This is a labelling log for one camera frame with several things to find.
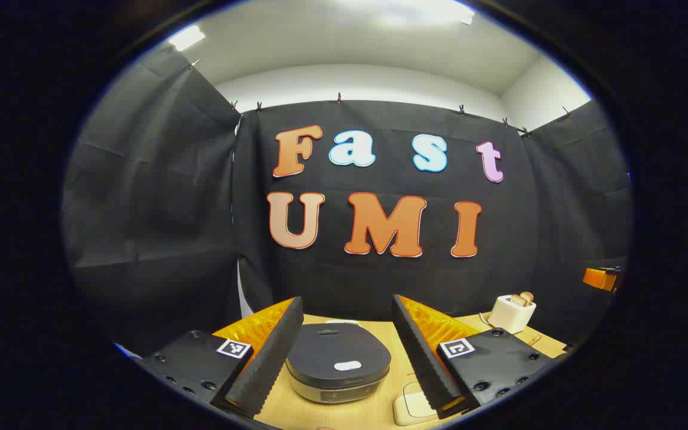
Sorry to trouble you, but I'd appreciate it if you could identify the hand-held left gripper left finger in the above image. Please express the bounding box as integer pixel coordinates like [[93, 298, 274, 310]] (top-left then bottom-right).
[[140, 296, 305, 417]]

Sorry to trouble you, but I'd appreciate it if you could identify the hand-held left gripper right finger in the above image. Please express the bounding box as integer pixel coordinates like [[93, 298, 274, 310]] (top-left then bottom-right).
[[392, 294, 555, 420]]

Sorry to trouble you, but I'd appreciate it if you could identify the dark grey rice cooker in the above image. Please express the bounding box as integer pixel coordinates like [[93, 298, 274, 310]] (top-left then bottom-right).
[[286, 321, 392, 405]]

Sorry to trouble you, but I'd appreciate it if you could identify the white compartment tray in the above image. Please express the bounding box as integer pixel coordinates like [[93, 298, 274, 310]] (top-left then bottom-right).
[[393, 381, 440, 426]]

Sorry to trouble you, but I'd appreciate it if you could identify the black backdrop cloth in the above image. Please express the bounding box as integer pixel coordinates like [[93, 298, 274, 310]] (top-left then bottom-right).
[[62, 45, 634, 359]]

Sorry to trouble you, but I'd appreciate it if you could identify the white toaster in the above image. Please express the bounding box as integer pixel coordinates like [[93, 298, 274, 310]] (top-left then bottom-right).
[[489, 294, 537, 334]]

